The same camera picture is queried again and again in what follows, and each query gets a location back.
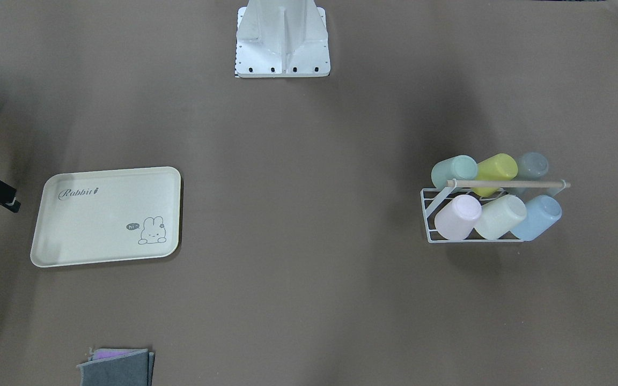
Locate cream rabbit tray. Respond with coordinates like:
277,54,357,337
30,166,182,268

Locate green cup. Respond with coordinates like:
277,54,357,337
431,155,479,190

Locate pink cup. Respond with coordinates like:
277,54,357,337
434,195,482,241

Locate cream cup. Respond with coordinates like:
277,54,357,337
474,195,527,240

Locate yellow cup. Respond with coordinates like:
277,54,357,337
475,153,518,181

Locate grey cup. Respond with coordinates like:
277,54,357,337
512,152,549,181

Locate blue cup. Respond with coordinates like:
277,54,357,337
510,195,562,241

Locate grey folded cloth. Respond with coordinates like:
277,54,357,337
77,348,155,385

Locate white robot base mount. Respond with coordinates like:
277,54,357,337
234,1,331,78

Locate white wire cup rack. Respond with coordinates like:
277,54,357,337
420,185,529,244

